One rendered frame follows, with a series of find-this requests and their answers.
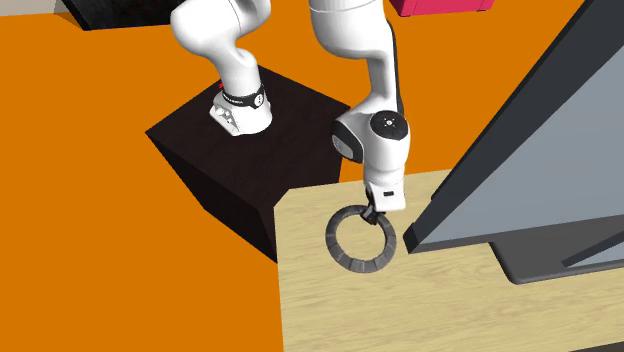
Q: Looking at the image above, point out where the dark robot stand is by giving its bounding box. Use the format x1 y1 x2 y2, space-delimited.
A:
145 65 352 264

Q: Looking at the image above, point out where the dark grey monitor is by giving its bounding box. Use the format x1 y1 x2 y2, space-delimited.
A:
402 0 624 286

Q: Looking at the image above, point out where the red box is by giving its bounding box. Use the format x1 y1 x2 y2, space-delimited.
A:
388 0 490 18

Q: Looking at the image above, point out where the black furniture piece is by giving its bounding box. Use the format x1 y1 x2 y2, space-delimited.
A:
60 0 189 32

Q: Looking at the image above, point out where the grey segmented ring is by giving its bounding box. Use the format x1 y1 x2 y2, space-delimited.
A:
324 204 398 274

